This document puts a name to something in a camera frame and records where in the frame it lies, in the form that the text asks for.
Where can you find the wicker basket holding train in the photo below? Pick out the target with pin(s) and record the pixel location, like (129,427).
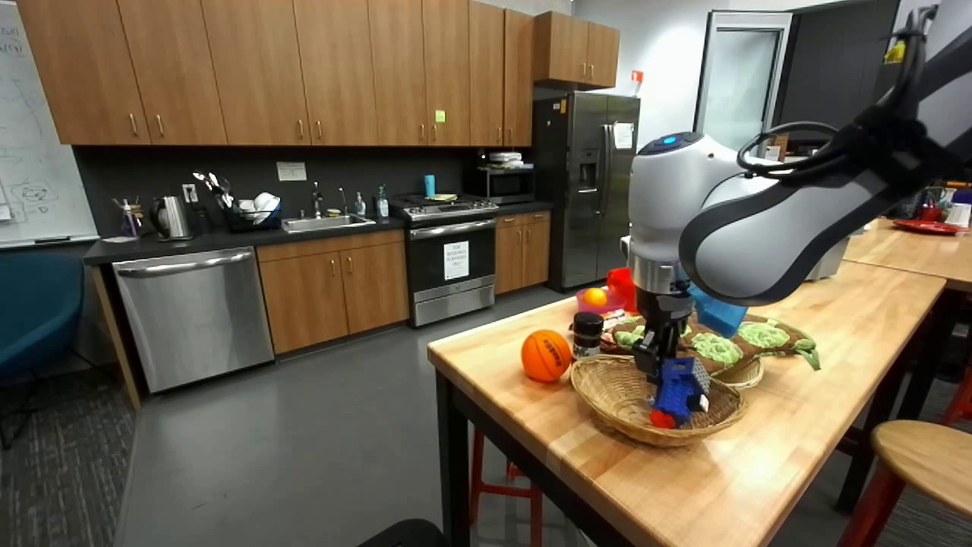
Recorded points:
(621,400)

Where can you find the stainless steel dishwasher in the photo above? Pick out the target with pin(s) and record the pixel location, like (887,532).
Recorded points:
(196,315)

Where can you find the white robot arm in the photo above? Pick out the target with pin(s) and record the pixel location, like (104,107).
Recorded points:
(719,228)

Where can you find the white wicker basket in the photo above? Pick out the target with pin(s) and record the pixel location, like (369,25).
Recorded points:
(740,373)

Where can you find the black capped spice jar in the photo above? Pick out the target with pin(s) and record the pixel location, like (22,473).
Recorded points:
(588,332)

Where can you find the teal lounge chair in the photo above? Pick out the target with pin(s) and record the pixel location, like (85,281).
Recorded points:
(40,307)

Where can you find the stainless steel stove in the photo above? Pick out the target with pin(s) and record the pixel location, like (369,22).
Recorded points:
(450,259)

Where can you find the red plastic container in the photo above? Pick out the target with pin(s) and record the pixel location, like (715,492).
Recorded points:
(621,285)

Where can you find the whiteboard with posters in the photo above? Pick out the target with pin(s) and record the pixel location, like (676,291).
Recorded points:
(40,187)

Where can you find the small peach fruit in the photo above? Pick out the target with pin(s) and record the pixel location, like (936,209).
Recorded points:
(594,299)

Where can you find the blue lego train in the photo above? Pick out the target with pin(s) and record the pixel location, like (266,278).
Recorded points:
(671,393)

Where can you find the green artichoke oven mitt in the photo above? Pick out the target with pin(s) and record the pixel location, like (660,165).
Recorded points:
(719,352)

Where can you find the upper wooden cabinets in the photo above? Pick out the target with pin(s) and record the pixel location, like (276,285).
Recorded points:
(304,70)

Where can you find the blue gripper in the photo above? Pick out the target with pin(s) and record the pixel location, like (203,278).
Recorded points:
(663,327)

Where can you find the orange ball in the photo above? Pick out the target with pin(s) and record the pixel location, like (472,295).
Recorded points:
(546,355)

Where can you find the stainless steel microwave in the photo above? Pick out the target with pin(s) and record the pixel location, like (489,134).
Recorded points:
(504,183)

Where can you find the round wooden stool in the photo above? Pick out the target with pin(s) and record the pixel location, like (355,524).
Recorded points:
(927,456)

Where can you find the stainless steel refrigerator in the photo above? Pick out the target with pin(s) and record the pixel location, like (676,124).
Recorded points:
(585,150)

